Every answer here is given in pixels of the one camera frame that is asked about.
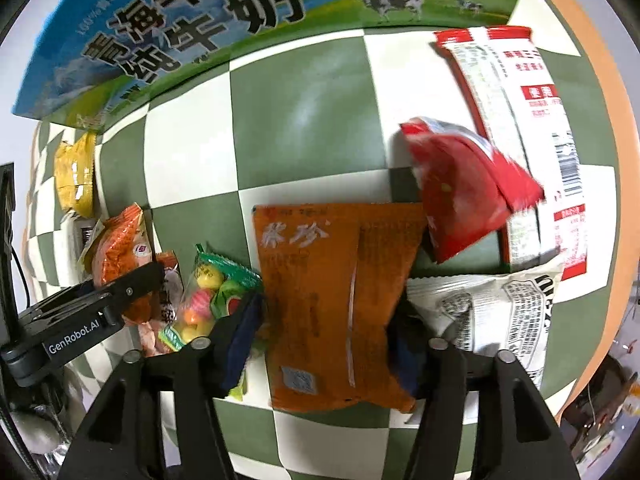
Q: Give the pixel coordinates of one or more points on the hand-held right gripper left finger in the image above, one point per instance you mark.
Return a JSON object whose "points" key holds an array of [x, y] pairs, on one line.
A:
{"points": [[241, 342]]}

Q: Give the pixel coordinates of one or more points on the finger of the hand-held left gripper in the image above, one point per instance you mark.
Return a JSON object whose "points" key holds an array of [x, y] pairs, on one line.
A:
{"points": [[135, 285], [60, 300]]}

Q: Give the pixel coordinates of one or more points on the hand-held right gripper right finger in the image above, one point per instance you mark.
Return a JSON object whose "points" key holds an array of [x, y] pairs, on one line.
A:
{"points": [[404, 357]]}

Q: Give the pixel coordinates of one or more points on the small orange snack packet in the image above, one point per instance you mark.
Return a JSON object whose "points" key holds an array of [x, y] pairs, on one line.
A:
{"points": [[120, 250]]}

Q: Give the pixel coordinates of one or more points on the large orange snack bag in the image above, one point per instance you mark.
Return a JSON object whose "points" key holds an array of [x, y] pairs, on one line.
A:
{"points": [[320, 300]]}

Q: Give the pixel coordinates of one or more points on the yellow snack packet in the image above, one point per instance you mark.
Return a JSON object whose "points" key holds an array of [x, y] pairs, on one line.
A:
{"points": [[75, 180]]}

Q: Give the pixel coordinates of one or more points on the blue green cardboard box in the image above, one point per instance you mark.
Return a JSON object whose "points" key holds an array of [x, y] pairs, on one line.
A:
{"points": [[200, 35]]}

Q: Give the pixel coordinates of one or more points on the brown white snack packet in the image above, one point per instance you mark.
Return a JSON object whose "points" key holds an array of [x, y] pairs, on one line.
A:
{"points": [[172, 285]]}

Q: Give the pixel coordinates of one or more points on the pink snack packet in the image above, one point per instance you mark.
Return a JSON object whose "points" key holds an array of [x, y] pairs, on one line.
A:
{"points": [[150, 338]]}

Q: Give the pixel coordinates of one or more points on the clear bag of colourful candies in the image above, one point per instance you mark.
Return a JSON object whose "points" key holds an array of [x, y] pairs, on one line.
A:
{"points": [[200, 300]]}

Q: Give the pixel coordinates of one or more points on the white black-print snack bag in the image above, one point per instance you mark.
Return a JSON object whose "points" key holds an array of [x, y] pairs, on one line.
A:
{"points": [[480, 305]]}

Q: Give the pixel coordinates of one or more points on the green white checkered tablecloth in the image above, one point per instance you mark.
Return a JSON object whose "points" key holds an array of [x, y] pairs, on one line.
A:
{"points": [[300, 125]]}

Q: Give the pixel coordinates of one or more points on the long red white snack packet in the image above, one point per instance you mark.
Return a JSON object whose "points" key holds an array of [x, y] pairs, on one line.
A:
{"points": [[530, 125]]}

